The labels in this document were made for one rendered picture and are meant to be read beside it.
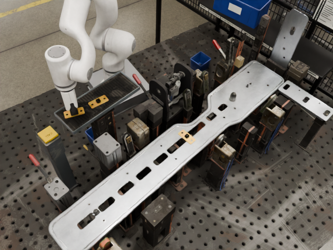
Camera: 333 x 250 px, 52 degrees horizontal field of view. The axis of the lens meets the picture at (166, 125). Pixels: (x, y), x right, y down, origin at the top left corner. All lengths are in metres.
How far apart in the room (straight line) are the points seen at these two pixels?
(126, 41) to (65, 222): 0.88
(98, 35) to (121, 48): 0.12
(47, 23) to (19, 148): 2.13
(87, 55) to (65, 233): 0.68
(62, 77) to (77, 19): 0.21
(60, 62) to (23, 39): 2.56
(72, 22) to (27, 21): 2.73
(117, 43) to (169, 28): 2.05
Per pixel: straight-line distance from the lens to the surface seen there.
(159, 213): 1.38
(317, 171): 2.05
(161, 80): 1.59
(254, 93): 1.83
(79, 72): 1.23
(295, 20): 1.86
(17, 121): 2.15
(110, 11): 1.60
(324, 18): 2.12
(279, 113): 1.73
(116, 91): 1.55
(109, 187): 1.47
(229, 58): 1.81
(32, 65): 3.48
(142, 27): 3.74
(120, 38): 1.73
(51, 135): 1.45
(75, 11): 1.29
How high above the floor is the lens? 2.32
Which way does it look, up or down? 54 degrees down
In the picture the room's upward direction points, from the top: 4 degrees clockwise
